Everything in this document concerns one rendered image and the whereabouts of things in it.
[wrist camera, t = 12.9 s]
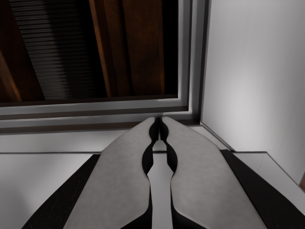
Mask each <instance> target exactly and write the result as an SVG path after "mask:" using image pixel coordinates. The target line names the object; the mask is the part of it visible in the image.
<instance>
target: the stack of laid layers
mask: <svg viewBox="0 0 305 229"><path fill-rule="evenodd" d="M208 10H209V0H177V94H166V95H141V96H123V97H105V98H87V99H70V100H44V101H27V102H9V103H0V153H47V152H102V151H103V150H104V149H105V148H106V147H107V146H108V145H109V144H110V143H112V142H113V141H114V140H115V139H116V138H118V137H119V136H121V135H122V134H123V133H125V132H127V131H128V130H130V129H131V128H133V127H135V126H136V125H138V124H139V123H141V122H143V121H144V120H146V119H147V118H149V117H156V118H161V117H163V116H167V117H169V118H171V119H173V120H175V121H177V122H179V123H181V124H183V125H185V126H187V127H189V128H191V129H193V130H195V131H197V132H198V133H200V134H202V135H204V136H205V137H207V138H208V139H209V140H210V141H212V142H213V143H214V144H215V145H217V146H218V147H219V148H220V149H228V150H229V151H230V152H234V150H232V149H231V148H230V147H229V146H228V145H227V144H225V143H224V142H223V141H222V140H221V139H220V138H218V137H217V136H216V135H215V134H214V133H212V132H211V131H210V130H209V129H208V128H207V127H206V126H205V125H203V124H202V123H201V109H202V91H203V78H204V65H205V53H206V40H207V22H208ZM152 152H167V146H166V144H165V143H164V142H163V140H161V138H160V129H159V134H158V140H157V141H156V143H155V144H154V146H153V148H152Z"/></svg>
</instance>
